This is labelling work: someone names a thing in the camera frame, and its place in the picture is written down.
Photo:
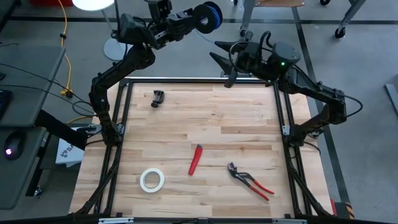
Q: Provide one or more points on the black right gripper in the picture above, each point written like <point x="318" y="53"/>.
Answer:
<point x="252" y="59"/>

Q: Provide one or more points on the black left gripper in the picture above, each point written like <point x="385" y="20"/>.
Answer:
<point x="175" y="26"/>

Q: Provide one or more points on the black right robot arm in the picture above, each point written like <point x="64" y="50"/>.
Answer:
<point x="314" y="88"/>

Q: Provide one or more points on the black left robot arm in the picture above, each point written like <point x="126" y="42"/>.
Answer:
<point x="115" y="71"/>

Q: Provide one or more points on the wooden wheeled workbench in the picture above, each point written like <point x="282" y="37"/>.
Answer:
<point x="280" y="2"/>

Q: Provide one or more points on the black screw clamp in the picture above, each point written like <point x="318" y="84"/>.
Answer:
<point x="158" y="97"/>

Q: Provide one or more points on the white floor lamp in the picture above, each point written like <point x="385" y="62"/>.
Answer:
<point x="93" y="3"/>

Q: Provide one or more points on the red utility knife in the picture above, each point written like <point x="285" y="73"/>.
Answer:
<point x="195" y="161"/>

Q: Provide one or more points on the white tape roll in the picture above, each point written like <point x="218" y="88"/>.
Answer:
<point x="141" y="180"/>

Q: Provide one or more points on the black diagonal bar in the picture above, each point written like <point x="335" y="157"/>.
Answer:
<point x="62" y="129"/>

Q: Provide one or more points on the grey desk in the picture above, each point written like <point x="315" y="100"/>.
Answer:
<point x="18" y="180"/>
<point x="31" y="93"/>

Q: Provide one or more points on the white printed box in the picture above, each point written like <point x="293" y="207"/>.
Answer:
<point x="70" y="154"/>

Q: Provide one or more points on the yellow black striped block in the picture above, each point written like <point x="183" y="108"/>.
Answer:
<point x="348" y="210"/>

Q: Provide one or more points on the black computer keyboard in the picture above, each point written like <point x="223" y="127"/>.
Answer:
<point x="4" y="104"/>

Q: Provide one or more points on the black computer mouse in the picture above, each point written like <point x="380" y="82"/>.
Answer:
<point x="14" y="144"/>

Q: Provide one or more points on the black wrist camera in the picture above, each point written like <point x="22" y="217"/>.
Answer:
<point x="160" y="7"/>

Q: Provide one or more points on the silver aluminium bracket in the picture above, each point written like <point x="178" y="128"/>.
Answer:
<point x="121" y="129"/>
<point x="286" y="130"/>

